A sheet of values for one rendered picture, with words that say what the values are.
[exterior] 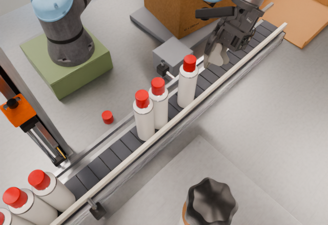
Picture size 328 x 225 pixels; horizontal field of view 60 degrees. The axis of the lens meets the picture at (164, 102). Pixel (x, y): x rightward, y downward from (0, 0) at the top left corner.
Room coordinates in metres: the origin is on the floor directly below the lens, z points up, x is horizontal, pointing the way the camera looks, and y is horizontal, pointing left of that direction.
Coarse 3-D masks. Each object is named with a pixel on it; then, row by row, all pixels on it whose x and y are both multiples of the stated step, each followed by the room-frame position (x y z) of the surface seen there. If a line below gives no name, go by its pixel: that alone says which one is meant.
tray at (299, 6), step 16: (272, 0) 1.04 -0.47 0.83; (288, 0) 1.04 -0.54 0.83; (304, 0) 1.04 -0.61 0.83; (320, 0) 1.03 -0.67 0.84; (272, 16) 0.94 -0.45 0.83; (288, 16) 0.94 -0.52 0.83; (304, 16) 0.94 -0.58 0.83; (320, 16) 0.94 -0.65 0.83; (288, 32) 0.84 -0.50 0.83; (304, 32) 0.84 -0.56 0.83
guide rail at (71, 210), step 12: (228, 72) 0.58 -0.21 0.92; (216, 84) 0.53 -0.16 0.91; (204, 96) 0.48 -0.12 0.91; (192, 108) 0.45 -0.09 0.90; (144, 144) 0.32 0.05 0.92; (132, 156) 0.29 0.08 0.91; (120, 168) 0.26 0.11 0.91; (108, 180) 0.23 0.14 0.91; (96, 192) 0.20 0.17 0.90; (60, 216) 0.14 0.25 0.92
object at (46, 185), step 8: (32, 176) 0.18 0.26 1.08; (40, 176) 0.18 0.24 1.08; (48, 176) 0.19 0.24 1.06; (32, 184) 0.16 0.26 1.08; (40, 184) 0.16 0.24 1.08; (48, 184) 0.17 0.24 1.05; (56, 184) 0.18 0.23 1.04; (40, 192) 0.16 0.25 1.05; (48, 192) 0.16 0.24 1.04; (56, 192) 0.17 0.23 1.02; (64, 192) 0.18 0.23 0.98; (48, 200) 0.15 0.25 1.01; (56, 200) 0.16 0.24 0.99; (64, 200) 0.16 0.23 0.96; (72, 200) 0.18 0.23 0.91; (56, 208) 0.15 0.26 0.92; (64, 208) 0.15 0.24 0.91
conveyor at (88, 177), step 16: (256, 32) 0.79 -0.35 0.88; (272, 32) 0.80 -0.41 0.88; (224, 64) 0.64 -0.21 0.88; (208, 80) 0.57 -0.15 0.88; (176, 96) 0.51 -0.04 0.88; (208, 96) 0.51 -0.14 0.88; (176, 112) 0.45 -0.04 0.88; (112, 144) 0.34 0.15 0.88; (128, 144) 0.34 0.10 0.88; (96, 160) 0.29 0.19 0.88; (112, 160) 0.29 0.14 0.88; (80, 176) 0.25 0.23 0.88; (96, 176) 0.25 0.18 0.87; (80, 192) 0.20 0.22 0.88; (80, 208) 0.16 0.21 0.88
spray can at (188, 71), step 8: (192, 56) 0.49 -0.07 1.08; (184, 64) 0.47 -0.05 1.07; (192, 64) 0.47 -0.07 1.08; (184, 72) 0.47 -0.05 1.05; (192, 72) 0.47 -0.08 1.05; (184, 80) 0.46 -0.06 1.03; (192, 80) 0.46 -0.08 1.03; (184, 88) 0.46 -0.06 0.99; (192, 88) 0.46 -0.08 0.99; (184, 96) 0.46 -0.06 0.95; (192, 96) 0.46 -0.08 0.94; (184, 104) 0.46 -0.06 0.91
